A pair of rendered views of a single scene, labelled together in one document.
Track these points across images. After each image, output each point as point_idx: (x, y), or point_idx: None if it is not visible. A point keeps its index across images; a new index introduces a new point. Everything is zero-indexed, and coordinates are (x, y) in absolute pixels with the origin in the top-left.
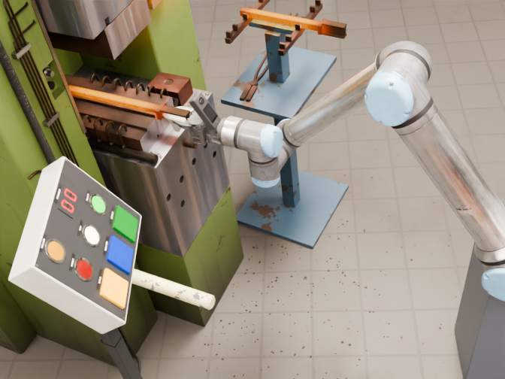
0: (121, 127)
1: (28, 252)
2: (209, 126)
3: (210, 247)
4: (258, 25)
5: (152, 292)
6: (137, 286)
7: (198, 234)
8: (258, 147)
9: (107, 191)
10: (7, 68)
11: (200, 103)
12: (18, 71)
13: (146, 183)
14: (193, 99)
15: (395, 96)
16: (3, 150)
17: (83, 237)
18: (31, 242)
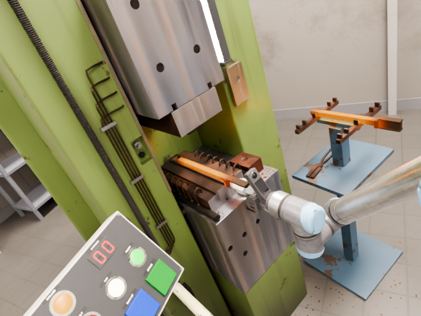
0: (196, 190)
1: (38, 300)
2: (260, 197)
3: (274, 286)
4: (324, 122)
5: (232, 308)
6: (217, 303)
7: (261, 276)
8: (299, 223)
9: (152, 244)
10: (91, 138)
11: (252, 177)
12: (106, 141)
13: (213, 234)
14: (247, 173)
15: None
16: (94, 199)
17: (104, 289)
18: (47, 290)
